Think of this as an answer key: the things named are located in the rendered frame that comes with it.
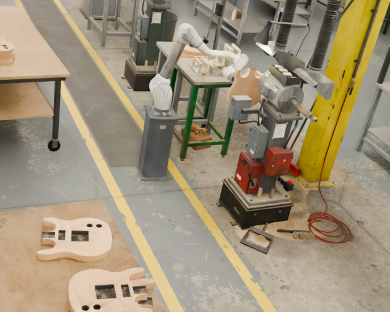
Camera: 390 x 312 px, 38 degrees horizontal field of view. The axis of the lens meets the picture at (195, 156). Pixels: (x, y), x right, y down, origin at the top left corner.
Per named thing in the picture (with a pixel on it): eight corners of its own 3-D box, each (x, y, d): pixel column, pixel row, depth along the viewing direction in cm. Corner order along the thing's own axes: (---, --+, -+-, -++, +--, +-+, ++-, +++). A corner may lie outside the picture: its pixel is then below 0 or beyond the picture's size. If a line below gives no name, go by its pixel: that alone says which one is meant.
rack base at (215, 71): (226, 76, 582) (228, 68, 577) (211, 76, 575) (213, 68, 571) (215, 66, 603) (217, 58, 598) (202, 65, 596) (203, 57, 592)
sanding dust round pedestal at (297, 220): (370, 234, 545) (371, 230, 543) (240, 255, 483) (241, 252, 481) (290, 155, 656) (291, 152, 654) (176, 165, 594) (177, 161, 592)
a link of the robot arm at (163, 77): (149, 97, 537) (144, 87, 555) (164, 102, 545) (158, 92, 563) (186, 25, 509) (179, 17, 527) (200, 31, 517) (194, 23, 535)
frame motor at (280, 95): (301, 114, 483) (309, 87, 471) (274, 116, 472) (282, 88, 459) (277, 94, 514) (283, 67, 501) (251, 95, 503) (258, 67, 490)
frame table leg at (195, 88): (185, 161, 604) (199, 84, 560) (180, 161, 602) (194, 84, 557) (183, 158, 608) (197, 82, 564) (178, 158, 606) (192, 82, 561)
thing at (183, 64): (230, 144, 617) (245, 81, 579) (182, 148, 592) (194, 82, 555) (207, 118, 664) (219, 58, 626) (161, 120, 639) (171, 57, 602)
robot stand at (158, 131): (140, 181, 557) (150, 118, 522) (135, 166, 579) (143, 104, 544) (168, 180, 566) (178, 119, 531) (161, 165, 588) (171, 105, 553)
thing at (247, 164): (256, 193, 515) (265, 159, 497) (244, 195, 509) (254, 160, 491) (244, 178, 534) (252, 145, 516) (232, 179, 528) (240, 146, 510)
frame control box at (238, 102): (258, 132, 498) (265, 106, 485) (238, 134, 488) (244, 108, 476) (246, 119, 516) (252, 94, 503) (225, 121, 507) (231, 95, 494)
